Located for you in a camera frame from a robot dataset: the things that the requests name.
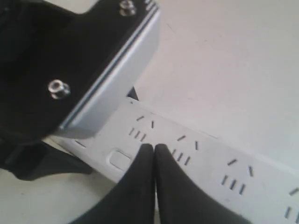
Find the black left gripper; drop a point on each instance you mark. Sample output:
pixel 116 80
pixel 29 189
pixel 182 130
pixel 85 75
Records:
pixel 31 162

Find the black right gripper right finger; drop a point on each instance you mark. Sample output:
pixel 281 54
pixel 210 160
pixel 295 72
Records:
pixel 181 201

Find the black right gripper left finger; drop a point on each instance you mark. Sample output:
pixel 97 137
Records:
pixel 132 199

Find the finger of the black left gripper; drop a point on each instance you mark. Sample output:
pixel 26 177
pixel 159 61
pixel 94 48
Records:
pixel 132 94

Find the white five-outlet power strip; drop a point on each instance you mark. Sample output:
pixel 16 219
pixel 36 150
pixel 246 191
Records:
pixel 262 187

